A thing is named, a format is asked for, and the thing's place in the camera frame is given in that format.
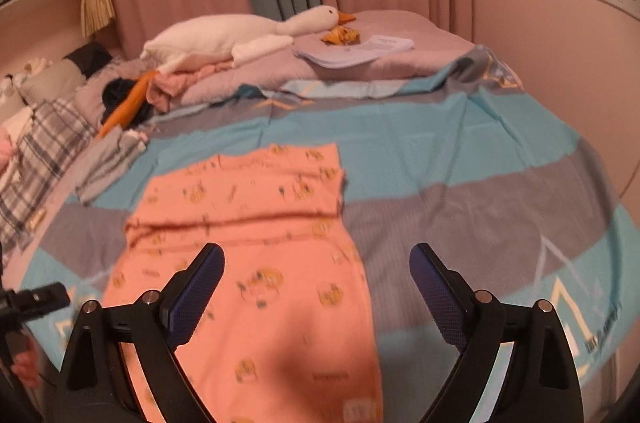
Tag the blue patterned bedsheet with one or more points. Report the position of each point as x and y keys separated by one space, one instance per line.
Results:
x=450 y=153

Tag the white goose plush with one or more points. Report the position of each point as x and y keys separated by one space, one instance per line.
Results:
x=210 y=35

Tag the small white plush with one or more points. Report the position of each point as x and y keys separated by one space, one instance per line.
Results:
x=22 y=78

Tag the lilac quilt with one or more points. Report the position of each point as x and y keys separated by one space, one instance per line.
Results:
x=400 y=53

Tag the white clothes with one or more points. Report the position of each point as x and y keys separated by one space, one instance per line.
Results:
x=17 y=120

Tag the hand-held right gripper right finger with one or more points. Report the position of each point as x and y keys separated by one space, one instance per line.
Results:
x=440 y=298

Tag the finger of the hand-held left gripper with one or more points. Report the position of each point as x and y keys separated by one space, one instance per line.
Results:
x=42 y=298

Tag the beige pillow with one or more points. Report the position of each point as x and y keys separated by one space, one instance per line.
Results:
x=55 y=80

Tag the small gold packet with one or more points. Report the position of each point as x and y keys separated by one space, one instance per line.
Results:
x=37 y=221

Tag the small yellow plush toy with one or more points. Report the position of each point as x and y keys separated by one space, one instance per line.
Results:
x=341 y=36

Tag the pink printed baby shirt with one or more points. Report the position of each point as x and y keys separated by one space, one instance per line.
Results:
x=260 y=303

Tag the plaid pillow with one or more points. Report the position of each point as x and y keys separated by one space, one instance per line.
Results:
x=50 y=138

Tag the dark cloth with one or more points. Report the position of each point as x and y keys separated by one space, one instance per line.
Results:
x=90 y=58

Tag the beige fringed tassel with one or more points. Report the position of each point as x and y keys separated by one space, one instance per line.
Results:
x=97 y=5

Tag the navy cloth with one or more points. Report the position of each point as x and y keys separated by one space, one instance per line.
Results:
x=115 y=93

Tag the crumpled pink clothes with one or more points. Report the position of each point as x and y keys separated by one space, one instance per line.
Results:
x=170 y=88

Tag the folded grey clothes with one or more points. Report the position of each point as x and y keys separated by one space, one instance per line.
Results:
x=107 y=163

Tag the person's left hand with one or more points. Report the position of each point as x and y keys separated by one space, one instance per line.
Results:
x=24 y=365

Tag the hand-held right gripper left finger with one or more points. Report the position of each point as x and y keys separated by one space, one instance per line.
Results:
x=195 y=298

